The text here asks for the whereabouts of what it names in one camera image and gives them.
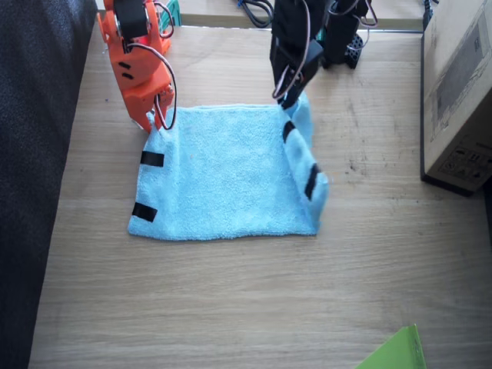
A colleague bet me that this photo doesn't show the light blue towel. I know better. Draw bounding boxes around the light blue towel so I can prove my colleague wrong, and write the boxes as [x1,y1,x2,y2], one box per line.
[126,91,331,242]

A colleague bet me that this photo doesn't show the wooden ledge board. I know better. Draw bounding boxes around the wooden ledge board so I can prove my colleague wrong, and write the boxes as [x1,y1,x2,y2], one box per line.
[178,13,424,32]

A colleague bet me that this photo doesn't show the grey foam panel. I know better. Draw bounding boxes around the grey foam panel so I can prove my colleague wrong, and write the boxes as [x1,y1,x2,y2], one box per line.
[0,0,99,369]

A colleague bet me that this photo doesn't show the brown cardboard box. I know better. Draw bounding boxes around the brown cardboard box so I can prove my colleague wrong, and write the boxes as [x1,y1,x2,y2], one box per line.
[420,0,492,198]

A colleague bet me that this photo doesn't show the lime green plastic sheet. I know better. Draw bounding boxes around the lime green plastic sheet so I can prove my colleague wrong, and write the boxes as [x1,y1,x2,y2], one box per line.
[352,323,427,369]

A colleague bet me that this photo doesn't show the orange arm servo cable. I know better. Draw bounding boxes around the orange arm servo cable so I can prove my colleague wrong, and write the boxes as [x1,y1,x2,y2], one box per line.
[126,42,179,131]

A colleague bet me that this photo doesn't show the black power cable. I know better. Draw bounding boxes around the black power cable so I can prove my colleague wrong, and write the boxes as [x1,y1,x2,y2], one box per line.
[235,0,276,29]

